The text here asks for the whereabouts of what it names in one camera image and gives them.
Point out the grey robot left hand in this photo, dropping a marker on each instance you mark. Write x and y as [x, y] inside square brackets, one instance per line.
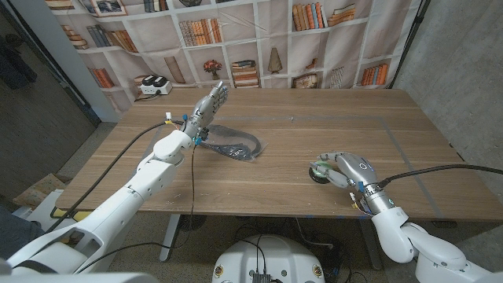
[204, 112]

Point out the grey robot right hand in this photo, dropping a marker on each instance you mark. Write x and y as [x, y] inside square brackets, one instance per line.
[353, 171]

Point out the green push button black base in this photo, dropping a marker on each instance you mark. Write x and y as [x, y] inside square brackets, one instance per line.
[316, 178]

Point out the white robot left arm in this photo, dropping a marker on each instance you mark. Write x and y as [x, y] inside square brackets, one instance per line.
[118, 208]

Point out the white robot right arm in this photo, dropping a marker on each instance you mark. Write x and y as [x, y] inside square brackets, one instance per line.
[393, 232]

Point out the white power strip black plugs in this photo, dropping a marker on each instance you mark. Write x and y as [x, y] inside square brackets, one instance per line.
[155, 87]

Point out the grey table leg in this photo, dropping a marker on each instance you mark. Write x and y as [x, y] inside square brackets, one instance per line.
[367, 243]

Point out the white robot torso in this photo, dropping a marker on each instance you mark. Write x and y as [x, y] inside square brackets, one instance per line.
[269, 255]

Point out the printed bookshelf backdrop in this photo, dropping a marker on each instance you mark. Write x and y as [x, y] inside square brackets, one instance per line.
[346, 47]

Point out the white table leg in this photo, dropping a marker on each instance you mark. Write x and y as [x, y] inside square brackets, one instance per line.
[169, 236]

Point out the black backdrop stand pole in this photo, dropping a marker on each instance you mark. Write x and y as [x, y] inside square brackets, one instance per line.
[412, 35]

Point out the brown speckled cardboard piece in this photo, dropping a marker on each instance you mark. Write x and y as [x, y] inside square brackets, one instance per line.
[39, 190]

